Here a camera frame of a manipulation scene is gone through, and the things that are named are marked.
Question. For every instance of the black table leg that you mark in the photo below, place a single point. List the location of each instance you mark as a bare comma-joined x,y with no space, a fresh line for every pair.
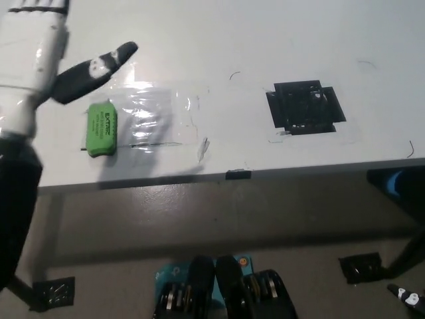
23,287
406,256

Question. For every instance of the teal router box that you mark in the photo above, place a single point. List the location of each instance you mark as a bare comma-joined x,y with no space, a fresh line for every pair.
169,270

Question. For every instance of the green whiteboard eraser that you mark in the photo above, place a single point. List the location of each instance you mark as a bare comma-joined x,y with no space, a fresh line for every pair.
101,129

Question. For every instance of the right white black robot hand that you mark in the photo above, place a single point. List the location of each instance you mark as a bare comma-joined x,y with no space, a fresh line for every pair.
406,294

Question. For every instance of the black tape square patch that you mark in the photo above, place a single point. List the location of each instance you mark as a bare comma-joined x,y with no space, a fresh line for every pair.
302,109

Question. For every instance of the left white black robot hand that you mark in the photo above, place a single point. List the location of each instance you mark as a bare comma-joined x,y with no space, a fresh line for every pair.
36,53

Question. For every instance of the black and blue object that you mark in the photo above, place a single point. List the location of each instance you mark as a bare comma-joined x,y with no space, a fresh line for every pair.
395,184

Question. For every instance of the small black tape strip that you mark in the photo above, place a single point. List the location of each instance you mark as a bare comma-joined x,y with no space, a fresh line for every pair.
238,174

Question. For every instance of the clear taped paper patch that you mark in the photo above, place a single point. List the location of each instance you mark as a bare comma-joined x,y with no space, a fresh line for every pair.
156,116

